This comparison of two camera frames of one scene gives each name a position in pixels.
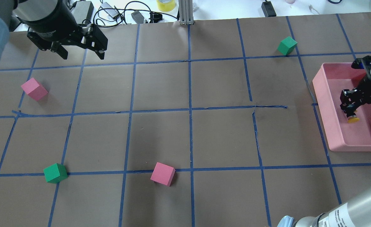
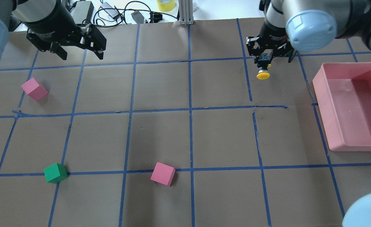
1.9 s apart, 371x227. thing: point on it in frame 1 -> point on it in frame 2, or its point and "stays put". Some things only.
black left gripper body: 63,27 stays put
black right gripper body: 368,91 -> 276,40
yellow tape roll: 166,5 stays put
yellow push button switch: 352,118 -> 263,73
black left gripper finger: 56,47 stays put
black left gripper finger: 100,53 stays put
